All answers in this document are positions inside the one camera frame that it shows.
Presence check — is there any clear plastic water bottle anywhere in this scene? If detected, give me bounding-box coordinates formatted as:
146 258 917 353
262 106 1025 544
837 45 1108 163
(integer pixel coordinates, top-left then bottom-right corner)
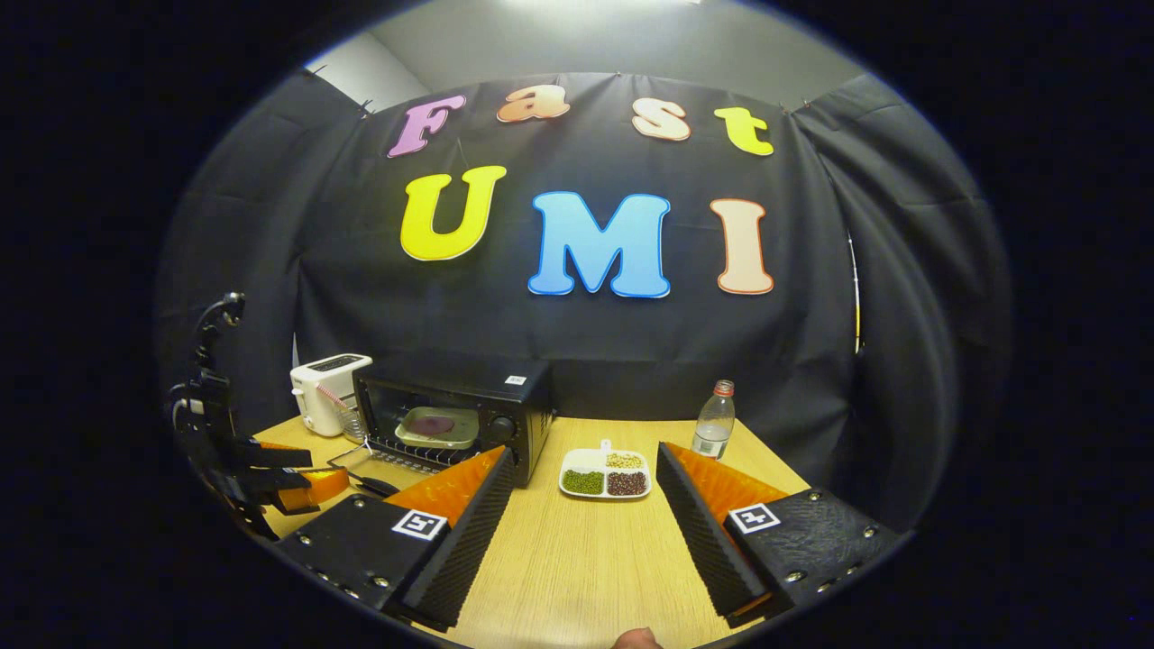
691 379 737 461

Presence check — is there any black backdrop cloth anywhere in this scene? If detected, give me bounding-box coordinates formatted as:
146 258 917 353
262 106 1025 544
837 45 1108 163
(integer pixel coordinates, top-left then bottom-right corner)
155 72 1011 533

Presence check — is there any black electric oven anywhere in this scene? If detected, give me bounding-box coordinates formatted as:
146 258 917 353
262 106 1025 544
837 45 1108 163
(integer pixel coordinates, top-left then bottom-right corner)
326 354 553 498

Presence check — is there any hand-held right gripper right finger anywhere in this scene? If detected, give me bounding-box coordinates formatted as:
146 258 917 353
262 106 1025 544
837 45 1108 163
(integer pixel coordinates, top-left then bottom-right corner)
655 442 907 629

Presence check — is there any white divided bean dish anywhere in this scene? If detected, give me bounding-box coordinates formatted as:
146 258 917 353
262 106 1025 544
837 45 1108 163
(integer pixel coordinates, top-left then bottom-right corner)
559 439 652 501

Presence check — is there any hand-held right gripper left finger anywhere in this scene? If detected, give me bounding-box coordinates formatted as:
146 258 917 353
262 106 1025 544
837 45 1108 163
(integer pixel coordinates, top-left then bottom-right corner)
275 444 517 632

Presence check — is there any white toaster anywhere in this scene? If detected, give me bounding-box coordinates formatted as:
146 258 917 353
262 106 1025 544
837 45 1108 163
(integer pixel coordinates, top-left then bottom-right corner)
289 353 373 438

